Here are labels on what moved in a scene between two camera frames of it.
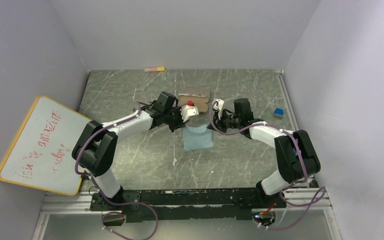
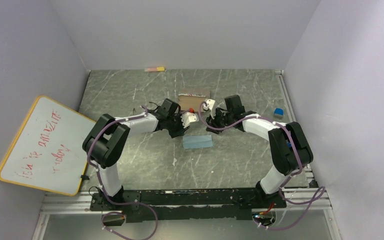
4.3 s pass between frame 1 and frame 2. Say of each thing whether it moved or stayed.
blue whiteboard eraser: stayed
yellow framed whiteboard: stayed
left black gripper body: moved
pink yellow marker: stayed
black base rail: stayed
